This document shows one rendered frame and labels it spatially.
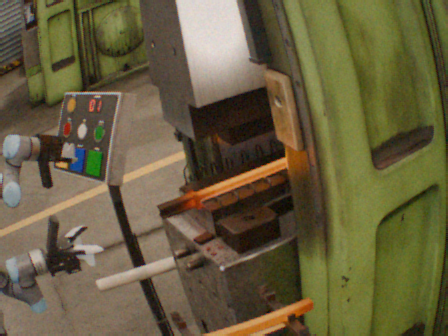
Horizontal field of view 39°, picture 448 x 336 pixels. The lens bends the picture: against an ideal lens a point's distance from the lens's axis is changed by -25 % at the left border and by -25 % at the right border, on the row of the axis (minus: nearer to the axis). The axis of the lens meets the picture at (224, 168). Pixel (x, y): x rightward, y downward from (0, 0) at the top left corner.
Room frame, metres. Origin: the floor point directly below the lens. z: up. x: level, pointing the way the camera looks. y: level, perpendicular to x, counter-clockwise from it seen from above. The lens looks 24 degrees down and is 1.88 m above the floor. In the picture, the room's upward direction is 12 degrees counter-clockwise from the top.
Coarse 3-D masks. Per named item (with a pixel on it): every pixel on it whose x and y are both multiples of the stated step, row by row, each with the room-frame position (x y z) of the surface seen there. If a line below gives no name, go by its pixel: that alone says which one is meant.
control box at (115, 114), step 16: (80, 96) 2.36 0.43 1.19; (96, 96) 2.29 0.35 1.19; (112, 96) 2.23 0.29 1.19; (128, 96) 2.23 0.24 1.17; (64, 112) 2.40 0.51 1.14; (80, 112) 2.33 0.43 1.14; (96, 112) 2.26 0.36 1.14; (112, 112) 2.20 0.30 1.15; (128, 112) 2.22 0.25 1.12; (96, 128) 2.23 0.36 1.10; (112, 128) 2.18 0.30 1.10; (128, 128) 2.22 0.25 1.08; (80, 144) 2.26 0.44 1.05; (96, 144) 2.20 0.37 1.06; (112, 144) 2.16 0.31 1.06; (128, 144) 2.21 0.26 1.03; (112, 160) 2.15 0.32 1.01; (80, 176) 2.21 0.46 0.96; (112, 176) 2.14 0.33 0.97
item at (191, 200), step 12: (264, 168) 1.89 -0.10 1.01; (276, 168) 1.89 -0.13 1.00; (228, 180) 1.87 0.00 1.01; (240, 180) 1.86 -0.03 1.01; (192, 192) 1.83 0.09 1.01; (204, 192) 1.83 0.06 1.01; (216, 192) 1.83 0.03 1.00; (168, 204) 1.79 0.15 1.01; (180, 204) 1.80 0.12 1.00; (192, 204) 1.81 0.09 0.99; (168, 216) 1.78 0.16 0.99
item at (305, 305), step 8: (296, 304) 1.28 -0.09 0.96; (304, 304) 1.27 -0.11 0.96; (312, 304) 1.27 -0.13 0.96; (272, 312) 1.27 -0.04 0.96; (280, 312) 1.26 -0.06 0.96; (288, 312) 1.25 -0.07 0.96; (296, 312) 1.26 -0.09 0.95; (304, 312) 1.26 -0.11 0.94; (256, 320) 1.25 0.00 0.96; (264, 320) 1.24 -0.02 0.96; (272, 320) 1.24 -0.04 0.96; (280, 320) 1.25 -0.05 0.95; (224, 328) 1.24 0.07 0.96; (232, 328) 1.24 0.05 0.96; (240, 328) 1.23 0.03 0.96; (248, 328) 1.23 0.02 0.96; (256, 328) 1.23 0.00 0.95; (264, 328) 1.24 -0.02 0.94
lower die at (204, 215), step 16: (256, 160) 2.01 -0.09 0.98; (272, 160) 1.97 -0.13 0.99; (224, 176) 1.93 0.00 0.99; (272, 176) 1.87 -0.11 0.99; (288, 176) 1.85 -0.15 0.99; (224, 192) 1.82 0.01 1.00; (240, 192) 1.82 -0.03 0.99; (256, 192) 1.80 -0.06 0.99; (208, 208) 1.77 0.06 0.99; (224, 208) 1.77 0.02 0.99; (208, 224) 1.79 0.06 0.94
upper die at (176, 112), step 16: (160, 96) 1.93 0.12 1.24; (240, 96) 1.80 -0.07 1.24; (256, 96) 1.82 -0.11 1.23; (176, 112) 1.84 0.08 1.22; (192, 112) 1.76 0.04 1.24; (208, 112) 1.77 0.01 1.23; (224, 112) 1.79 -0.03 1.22; (240, 112) 1.80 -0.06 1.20; (256, 112) 1.82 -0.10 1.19; (176, 128) 1.86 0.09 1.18; (192, 128) 1.76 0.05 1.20; (208, 128) 1.77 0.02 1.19; (224, 128) 1.78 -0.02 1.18
